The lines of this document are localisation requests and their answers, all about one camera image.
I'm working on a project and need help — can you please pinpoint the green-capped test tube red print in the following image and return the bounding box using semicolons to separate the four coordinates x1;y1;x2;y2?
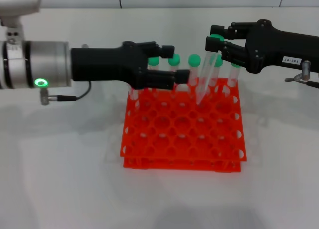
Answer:
188;53;202;99
225;61;242;98
208;53;224;98
148;56;160;97
168;53;181;99
128;86;141;110

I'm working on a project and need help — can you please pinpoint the left wrist camera housing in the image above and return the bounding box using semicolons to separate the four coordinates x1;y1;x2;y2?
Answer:
0;0;43;43

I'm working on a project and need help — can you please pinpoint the orange test tube rack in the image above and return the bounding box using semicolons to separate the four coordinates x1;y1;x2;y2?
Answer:
119;76;248;174

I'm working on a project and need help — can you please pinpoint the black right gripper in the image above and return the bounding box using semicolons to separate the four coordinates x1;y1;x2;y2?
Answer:
205;19;319;74

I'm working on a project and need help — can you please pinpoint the clear green-capped test tube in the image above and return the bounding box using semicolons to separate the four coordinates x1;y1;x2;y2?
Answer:
195;33;225;106

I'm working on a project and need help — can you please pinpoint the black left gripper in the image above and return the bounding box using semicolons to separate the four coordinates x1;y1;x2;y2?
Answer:
71;41;191;91

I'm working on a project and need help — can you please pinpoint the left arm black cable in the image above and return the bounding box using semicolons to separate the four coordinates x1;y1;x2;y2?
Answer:
39;81;92;106

